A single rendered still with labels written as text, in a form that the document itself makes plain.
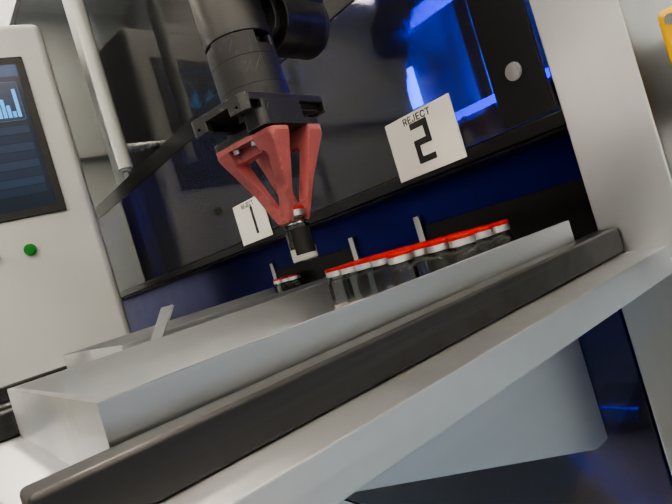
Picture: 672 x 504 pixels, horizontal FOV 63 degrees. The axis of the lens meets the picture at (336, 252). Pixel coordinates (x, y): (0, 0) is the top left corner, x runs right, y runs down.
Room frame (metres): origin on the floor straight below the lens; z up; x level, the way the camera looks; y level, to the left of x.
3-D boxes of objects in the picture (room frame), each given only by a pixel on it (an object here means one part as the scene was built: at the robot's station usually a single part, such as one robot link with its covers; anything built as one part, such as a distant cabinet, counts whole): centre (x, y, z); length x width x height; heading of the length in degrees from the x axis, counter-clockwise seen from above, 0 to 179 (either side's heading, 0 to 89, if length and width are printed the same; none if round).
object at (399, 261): (0.43, -0.05, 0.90); 0.02 x 0.02 x 0.05
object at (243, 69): (0.46, 0.03, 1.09); 0.10 x 0.07 x 0.07; 143
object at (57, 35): (1.37, 0.55, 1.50); 0.49 x 0.01 x 0.59; 39
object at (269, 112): (0.46, 0.03, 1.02); 0.07 x 0.07 x 0.09; 53
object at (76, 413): (0.40, 0.04, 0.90); 0.34 x 0.26 x 0.04; 128
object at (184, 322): (0.73, 0.17, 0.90); 0.34 x 0.26 x 0.04; 129
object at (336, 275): (0.47, -0.04, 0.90); 0.18 x 0.02 x 0.05; 38
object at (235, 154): (0.46, 0.02, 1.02); 0.07 x 0.07 x 0.09; 53
